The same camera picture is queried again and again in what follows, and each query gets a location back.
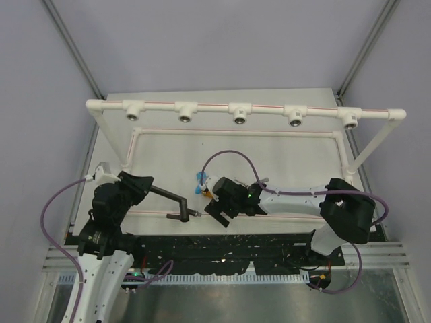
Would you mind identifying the white PVC pipe frame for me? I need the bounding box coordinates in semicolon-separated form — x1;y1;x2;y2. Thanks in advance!
86;99;407;208

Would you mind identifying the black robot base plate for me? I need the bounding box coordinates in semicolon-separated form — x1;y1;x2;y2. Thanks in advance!
133;234;345;276

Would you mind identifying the chrome metal faucet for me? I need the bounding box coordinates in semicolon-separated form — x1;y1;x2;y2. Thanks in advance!
234;177;269;186

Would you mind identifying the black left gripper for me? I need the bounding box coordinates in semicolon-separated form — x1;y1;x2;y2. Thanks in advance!
114;170;153;223

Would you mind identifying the orange plastic faucet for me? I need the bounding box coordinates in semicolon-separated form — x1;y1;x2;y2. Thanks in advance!
203;190;213;199

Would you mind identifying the blue plastic faucet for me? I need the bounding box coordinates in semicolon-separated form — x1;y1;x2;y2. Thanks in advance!
195;172;209;196

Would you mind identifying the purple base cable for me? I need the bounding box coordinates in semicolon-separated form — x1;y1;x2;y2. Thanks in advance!
131;259;176;291
308;240;363;295

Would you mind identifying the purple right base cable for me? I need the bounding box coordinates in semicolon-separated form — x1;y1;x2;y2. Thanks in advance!
308;240;363;295

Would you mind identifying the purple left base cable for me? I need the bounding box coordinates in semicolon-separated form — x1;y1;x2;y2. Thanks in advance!
131;259;176;291

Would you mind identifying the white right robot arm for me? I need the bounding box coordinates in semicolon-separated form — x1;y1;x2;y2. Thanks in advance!
201;176;376;265

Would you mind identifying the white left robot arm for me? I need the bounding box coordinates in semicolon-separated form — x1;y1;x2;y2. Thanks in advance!
62;172;154;322

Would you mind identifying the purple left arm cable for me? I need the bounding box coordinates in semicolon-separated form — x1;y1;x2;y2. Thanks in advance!
42;177;98;323

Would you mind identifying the white slotted cable duct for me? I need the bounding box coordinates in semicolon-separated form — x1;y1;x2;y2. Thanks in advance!
151;271;310;285

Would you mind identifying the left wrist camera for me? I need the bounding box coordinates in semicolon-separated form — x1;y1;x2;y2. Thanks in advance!
85;162;119;185

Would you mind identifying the dark long-spout faucet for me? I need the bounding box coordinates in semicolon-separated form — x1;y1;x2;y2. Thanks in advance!
146;185;203;223

